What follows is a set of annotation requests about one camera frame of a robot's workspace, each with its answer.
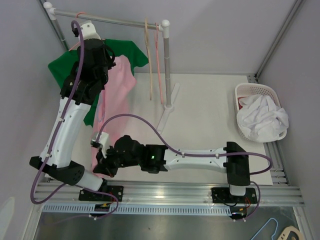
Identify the blue hanger on floor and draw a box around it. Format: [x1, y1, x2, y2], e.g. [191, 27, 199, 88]
[250, 217, 279, 240]

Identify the beige wooden hanger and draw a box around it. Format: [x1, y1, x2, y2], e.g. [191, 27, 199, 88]
[144, 17, 153, 101]

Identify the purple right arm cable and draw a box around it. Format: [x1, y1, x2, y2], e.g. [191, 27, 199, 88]
[94, 113, 274, 222]

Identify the aluminium rail frame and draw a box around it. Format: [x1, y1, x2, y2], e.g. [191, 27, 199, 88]
[32, 177, 305, 207]

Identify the white slotted cable duct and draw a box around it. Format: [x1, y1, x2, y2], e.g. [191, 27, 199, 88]
[42, 203, 233, 216]

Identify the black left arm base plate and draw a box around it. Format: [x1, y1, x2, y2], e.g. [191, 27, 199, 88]
[78, 185, 124, 202]

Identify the wooden hanger on floor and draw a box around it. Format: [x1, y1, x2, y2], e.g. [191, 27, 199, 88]
[277, 226, 305, 240]

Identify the white t shirt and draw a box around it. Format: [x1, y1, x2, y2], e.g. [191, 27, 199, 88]
[236, 94, 289, 143]

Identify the pink t shirt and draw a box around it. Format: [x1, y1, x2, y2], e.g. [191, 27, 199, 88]
[91, 55, 137, 171]

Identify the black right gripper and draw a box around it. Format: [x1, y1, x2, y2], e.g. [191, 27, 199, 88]
[94, 145, 141, 180]

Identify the green t shirt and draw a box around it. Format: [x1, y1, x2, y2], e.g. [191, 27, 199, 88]
[48, 39, 148, 126]

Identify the blue plastic hanger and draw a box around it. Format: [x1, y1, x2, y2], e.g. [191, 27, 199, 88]
[96, 96, 106, 123]

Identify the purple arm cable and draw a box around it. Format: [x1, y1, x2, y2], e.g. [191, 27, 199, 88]
[94, 113, 274, 222]
[30, 20, 119, 221]

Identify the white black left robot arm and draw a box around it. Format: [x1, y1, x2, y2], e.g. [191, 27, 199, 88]
[29, 38, 115, 201]

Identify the pink hanger with green shirt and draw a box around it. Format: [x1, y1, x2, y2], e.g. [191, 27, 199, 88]
[68, 11, 86, 52]

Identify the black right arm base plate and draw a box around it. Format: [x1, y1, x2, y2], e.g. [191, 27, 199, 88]
[211, 187, 258, 206]

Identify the white perforated plastic basket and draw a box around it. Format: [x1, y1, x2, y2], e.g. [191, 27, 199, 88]
[234, 83, 287, 141]

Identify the coral red t shirt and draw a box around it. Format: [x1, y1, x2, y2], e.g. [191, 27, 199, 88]
[237, 96, 247, 110]

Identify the silver white clothes rack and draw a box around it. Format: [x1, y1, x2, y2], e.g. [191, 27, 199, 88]
[39, 0, 180, 134]

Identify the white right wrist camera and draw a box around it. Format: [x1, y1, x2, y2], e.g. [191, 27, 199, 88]
[90, 132, 110, 153]

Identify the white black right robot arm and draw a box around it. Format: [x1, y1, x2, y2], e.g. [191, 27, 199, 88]
[93, 135, 250, 203]

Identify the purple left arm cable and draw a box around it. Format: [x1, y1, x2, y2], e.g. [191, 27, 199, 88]
[30, 20, 119, 221]

